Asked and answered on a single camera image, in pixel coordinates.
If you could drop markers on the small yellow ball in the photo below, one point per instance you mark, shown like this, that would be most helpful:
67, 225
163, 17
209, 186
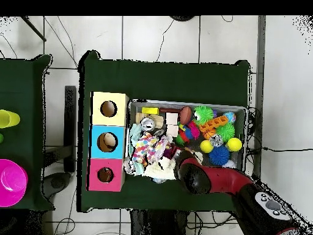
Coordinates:
206, 146

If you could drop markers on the black round base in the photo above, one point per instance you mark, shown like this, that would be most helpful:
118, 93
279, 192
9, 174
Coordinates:
182, 17

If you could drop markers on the dark green table cloth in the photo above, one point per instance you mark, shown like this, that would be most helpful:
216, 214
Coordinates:
171, 80
22, 85

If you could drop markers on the colourful dotted cloth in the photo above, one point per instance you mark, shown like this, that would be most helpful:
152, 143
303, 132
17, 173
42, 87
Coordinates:
146, 146

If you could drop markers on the small green object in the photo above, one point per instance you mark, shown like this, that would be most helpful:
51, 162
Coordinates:
1, 138

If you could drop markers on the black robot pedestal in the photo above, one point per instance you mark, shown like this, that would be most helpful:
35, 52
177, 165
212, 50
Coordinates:
156, 225

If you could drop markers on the pink plastic bowl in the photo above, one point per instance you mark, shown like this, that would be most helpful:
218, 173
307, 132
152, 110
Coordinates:
12, 183

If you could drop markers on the wooden box with three holes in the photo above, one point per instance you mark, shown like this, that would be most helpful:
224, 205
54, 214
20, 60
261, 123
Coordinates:
97, 117

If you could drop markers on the green spiky ball with eyes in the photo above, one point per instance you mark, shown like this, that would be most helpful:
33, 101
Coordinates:
203, 114

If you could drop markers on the brown toy football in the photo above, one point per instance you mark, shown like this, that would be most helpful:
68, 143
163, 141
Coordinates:
185, 115

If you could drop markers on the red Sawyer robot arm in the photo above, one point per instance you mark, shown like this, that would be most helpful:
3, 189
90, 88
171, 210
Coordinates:
227, 178

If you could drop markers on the blue spiky ball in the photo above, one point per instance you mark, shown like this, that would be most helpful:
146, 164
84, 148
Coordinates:
219, 155

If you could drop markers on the mint green quilted cloth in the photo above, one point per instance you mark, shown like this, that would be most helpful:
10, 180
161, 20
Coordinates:
134, 137

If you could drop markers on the black flat panel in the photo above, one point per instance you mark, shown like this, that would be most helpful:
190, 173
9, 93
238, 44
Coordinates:
70, 127

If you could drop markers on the grey rounded stand foot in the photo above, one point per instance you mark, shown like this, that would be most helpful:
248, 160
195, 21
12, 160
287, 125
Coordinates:
56, 183

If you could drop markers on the black rod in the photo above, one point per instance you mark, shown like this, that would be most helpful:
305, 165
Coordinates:
34, 29

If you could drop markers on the yellow-green plastic cup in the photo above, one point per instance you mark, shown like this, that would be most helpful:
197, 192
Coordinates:
8, 118

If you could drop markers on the orange building block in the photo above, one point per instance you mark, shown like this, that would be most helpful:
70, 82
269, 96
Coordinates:
214, 123

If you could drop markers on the cream knitted cloth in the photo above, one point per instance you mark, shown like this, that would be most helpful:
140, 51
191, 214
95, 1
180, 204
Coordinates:
160, 170

